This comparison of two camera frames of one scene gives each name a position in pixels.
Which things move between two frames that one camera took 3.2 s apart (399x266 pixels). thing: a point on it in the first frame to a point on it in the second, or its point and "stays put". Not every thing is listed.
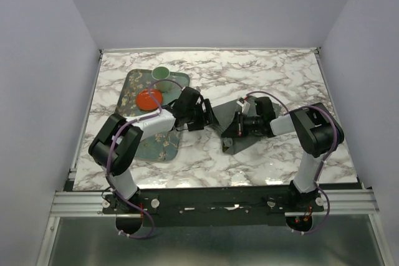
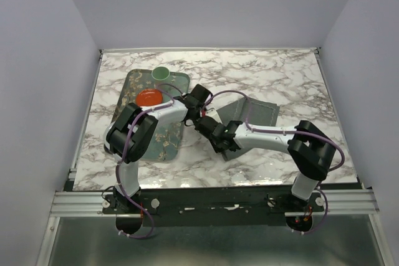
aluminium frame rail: (78, 204) stays put
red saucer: (145, 101) stays put
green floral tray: (163, 146) stays put
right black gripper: (236, 129) to (216, 148)
